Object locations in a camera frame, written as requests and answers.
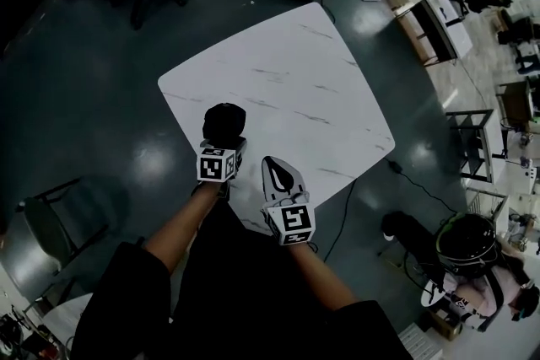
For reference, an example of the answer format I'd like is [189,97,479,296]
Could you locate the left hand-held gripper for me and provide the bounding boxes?
[195,136,250,184]

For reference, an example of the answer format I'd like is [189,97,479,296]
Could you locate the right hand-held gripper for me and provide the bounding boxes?
[260,155,318,247]

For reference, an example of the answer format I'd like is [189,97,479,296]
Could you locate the black umbrella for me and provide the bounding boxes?
[201,102,248,149]

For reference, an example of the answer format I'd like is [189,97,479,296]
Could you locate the person's right forearm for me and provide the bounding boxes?
[286,240,360,312]

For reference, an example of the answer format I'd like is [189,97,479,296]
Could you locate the person's left forearm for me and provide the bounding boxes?
[142,180,231,276]

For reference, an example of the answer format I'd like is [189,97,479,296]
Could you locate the white marble table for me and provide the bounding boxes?
[157,2,397,237]

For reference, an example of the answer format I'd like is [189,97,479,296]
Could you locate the person's black clothing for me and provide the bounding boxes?
[70,201,413,360]

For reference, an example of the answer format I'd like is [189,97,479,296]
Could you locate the dark metal chair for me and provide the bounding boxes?
[15,175,111,282]

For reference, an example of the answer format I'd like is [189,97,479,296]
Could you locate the white box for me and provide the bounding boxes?
[423,0,473,60]

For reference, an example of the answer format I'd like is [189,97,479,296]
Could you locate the black floor cable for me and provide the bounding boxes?
[322,164,459,265]

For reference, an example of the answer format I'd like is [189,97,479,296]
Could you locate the black metal frame table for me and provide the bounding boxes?
[445,108,508,185]

